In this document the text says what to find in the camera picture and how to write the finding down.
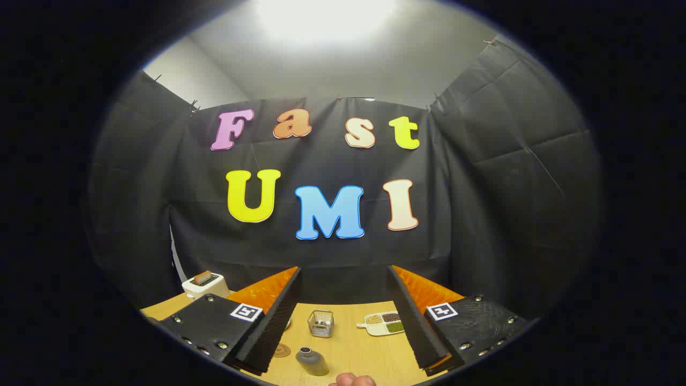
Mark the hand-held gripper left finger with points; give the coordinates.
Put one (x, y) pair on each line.
(278, 321)

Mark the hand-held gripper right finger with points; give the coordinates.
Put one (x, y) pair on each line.
(415, 327)

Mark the round cork coaster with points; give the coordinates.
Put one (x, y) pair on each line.
(282, 350)

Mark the silver bottle with green label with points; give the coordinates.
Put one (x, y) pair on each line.
(312, 362)

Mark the white divided grain tray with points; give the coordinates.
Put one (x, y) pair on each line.
(381, 324)

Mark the wooden table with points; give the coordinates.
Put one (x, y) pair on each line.
(353, 351)

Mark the cream toaster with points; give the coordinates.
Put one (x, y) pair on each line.
(199, 290)

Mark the toast slice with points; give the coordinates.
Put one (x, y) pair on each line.
(203, 277)

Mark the black backdrop cloth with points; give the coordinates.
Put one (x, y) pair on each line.
(321, 161)

